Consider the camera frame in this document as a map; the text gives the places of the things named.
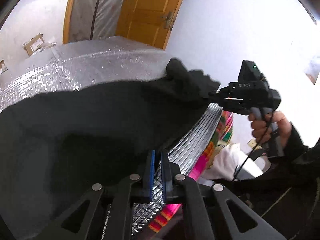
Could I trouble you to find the white cloth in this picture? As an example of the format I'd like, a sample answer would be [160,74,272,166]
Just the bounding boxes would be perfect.
[200,142,270,181]

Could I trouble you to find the clear plastic door curtain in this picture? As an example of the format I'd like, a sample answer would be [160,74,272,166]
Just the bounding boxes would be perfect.
[69,0,129,43]

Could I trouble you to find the cardboard box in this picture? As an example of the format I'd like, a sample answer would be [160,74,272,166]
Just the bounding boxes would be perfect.
[22,32,45,55]

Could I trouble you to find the wooden door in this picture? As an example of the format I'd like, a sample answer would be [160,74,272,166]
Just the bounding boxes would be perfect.
[115,0,191,50]

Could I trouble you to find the colourful striped bedsheet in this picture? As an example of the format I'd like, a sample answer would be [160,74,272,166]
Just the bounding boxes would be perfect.
[147,110,234,233]

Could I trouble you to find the wooden door frame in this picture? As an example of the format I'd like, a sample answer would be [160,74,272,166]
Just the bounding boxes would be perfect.
[62,0,80,44]

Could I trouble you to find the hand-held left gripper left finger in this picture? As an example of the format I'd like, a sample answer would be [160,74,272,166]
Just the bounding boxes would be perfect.
[35,149,156,240]

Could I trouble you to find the pile of packets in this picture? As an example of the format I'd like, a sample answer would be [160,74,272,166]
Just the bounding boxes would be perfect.
[37,42,57,52]

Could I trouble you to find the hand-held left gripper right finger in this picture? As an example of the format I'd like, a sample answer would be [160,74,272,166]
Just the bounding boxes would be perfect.
[160,149,288,240]

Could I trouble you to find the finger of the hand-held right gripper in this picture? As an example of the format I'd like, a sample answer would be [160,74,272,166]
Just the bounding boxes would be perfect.
[208,87,242,105]

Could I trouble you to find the person's right forearm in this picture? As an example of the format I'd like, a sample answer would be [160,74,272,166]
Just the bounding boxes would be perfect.
[282,122,320,163]

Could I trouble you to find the black pants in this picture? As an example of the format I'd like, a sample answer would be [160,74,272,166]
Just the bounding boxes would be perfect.
[0,57,222,238]

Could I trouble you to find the silver foil mat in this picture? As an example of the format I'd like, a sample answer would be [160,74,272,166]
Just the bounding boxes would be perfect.
[0,36,224,235]

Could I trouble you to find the person's right hand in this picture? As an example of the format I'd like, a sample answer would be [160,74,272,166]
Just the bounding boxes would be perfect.
[248,110,293,147]

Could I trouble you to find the metal door handle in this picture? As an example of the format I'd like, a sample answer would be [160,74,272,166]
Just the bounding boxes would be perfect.
[160,10,174,31]

